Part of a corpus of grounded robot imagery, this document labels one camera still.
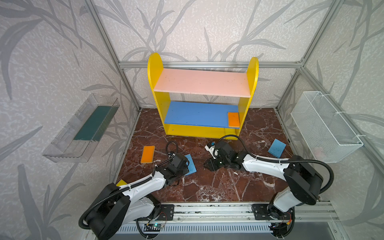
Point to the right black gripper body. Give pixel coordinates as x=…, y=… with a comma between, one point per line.
x=212, y=162

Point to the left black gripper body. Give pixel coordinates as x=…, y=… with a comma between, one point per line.
x=182, y=162

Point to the blue sponge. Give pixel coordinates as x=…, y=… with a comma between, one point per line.
x=191, y=167
x=277, y=148

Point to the yellow orange sponge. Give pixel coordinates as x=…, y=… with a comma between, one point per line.
x=233, y=120

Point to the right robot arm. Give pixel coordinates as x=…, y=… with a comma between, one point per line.
x=306, y=179

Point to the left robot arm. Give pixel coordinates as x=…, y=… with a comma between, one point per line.
x=118, y=205

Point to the yellow shelf unit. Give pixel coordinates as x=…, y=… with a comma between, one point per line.
x=201, y=120

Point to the orange sponge left floor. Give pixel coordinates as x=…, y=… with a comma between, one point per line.
x=148, y=154

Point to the yellow sponge front left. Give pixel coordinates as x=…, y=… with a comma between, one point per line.
x=121, y=183

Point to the left controller board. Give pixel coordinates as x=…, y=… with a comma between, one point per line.
x=154, y=227

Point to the controller board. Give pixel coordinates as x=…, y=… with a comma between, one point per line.
x=154, y=227
x=280, y=231

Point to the right controller board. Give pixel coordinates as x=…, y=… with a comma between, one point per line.
x=280, y=231

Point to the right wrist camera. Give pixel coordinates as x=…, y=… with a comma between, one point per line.
x=211, y=149

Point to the clear plastic wall bin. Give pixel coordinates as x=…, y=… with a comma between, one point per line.
x=79, y=138

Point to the white wire mesh basket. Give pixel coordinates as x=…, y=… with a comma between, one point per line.
x=326, y=132

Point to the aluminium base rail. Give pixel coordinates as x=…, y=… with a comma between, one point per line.
x=236, y=217

